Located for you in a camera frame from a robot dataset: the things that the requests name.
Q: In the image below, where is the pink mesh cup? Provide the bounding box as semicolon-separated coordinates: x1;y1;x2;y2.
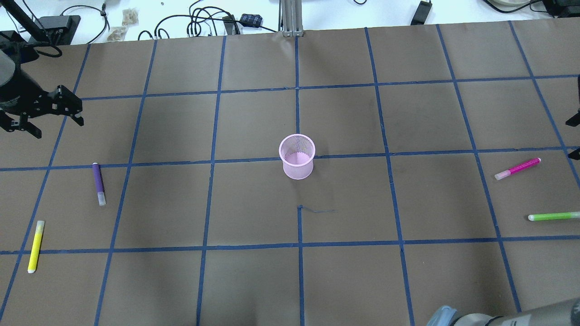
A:
278;134;316;180

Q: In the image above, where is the yellow marker pen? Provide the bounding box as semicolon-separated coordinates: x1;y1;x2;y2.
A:
27;221;45;274

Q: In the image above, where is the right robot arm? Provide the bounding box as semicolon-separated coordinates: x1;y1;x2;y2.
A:
404;79;579;326

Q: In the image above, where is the pink marker pen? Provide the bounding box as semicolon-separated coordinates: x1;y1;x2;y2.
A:
494;158;542;180

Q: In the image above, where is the aluminium frame post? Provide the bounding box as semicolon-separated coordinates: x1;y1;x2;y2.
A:
278;0;304;37

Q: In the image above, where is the purple marker pen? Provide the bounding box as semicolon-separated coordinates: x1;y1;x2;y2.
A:
92;162;107;206

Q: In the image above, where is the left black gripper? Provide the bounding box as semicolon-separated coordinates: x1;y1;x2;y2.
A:
0;72;85;139

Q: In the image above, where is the green marker pen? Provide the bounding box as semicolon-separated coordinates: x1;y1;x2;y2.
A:
527;212;580;221

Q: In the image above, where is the black power adapter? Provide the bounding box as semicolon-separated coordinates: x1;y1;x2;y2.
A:
410;0;432;25

